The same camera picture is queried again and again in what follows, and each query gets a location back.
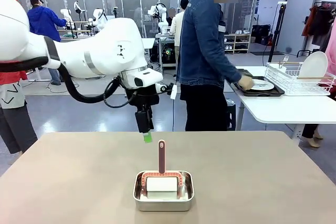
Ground black bags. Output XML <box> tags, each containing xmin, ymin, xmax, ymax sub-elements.
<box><xmin>251</xmin><ymin>24</ymin><xmax>272</xmax><ymax>46</ymax></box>

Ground rectangular stainless steel tray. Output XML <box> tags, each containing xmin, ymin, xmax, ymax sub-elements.
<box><xmin>132</xmin><ymin>170</ymin><xmax>195</xmax><ymax>212</ymax></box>

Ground person in denim jacket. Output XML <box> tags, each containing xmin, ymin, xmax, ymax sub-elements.
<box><xmin>176</xmin><ymin>0</ymin><xmax>253</xmax><ymax>132</ymax></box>

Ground person in pink top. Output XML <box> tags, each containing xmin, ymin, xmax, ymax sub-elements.
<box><xmin>301</xmin><ymin>22</ymin><xmax>336</xmax><ymax>148</ymax></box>

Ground white wire dish rack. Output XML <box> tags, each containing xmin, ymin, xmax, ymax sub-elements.
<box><xmin>264</xmin><ymin>61</ymin><xmax>336</xmax><ymax>97</ymax></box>

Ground large white plate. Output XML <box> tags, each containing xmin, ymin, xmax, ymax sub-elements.
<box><xmin>299</xmin><ymin>51</ymin><xmax>329</xmax><ymax>80</ymax></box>

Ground person in blue jacket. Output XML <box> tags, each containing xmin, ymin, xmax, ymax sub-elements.
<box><xmin>26</xmin><ymin>0</ymin><xmax>68</xmax><ymax>86</ymax></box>

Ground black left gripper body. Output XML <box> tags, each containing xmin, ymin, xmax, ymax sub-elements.
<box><xmin>125</xmin><ymin>86</ymin><xmax>160</xmax><ymax>116</ymax></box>

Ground black serving tray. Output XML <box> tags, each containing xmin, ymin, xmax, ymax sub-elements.
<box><xmin>232</xmin><ymin>69</ymin><xmax>286</xmax><ymax>97</ymax></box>

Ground thick black cable conduit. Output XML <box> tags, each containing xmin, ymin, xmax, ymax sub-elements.
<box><xmin>0</xmin><ymin>56</ymin><xmax>137</xmax><ymax>109</ymax></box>

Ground black light stand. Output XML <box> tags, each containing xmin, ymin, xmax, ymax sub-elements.
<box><xmin>267</xmin><ymin>1</ymin><xmax>288</xmax><ymax>63</ymax></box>

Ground person's right hand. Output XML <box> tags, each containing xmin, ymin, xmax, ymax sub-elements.
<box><xmin>240</xmin><ymin>74</ymin><xmax>254</xmax><ymax>91</ymax></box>

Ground person's right forearm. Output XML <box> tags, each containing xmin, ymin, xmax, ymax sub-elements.
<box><xmin>223</xmin><ymin>56</ymin><xmax>244</xmax><ymax>84</ymax></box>

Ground clothes rack with garments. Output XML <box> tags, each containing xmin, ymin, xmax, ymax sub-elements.
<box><xmin>296</xmin><ymin>1</ymin><xmax>336</xmax><ymax>58</ymax></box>

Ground white side table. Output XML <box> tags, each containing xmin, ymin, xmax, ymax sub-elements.
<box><xmin>230</xmin><ymin>65</ymin><xmax>336</xmax><ymax>146</ymax></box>

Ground white shoe shelf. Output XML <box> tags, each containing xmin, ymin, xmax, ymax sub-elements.
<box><xmin>223</xmin><ymin>29</ymin><xmax>251</xmax><ymax>55</ymax></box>

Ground pink lint roller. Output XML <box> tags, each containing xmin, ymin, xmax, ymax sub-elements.
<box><xmin>141</xmin><ymin>139</ymin><xmax>186</xmax><ymax>200</ymax></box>

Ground white round plate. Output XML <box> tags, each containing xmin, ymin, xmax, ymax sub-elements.
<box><xmin>248</xmin><ymin>78</ymin><xmax>275</xmax><ymax>91</ymax></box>

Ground person in red top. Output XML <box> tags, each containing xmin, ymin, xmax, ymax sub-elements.
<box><xmin>0</xmin><ymin>0</ymin><xmax>39</xmax><ymax>154</ymax></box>

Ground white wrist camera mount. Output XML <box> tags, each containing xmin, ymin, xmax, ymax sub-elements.
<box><xmin>154</xmin><ymin>82</ymin><xmax>169</xmax><ymax>94</ymax></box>

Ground equipment cart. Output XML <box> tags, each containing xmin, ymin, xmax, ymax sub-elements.
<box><xmin>155</xmin><ymin>33</ymin><xmax>180</xmax><ymax>74</ymax></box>

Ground person in cream top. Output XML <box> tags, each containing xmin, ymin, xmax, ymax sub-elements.
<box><xmin>170</xmin><ymin>0</ymin><xmax>190</xmax><ymax>62</ymax></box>

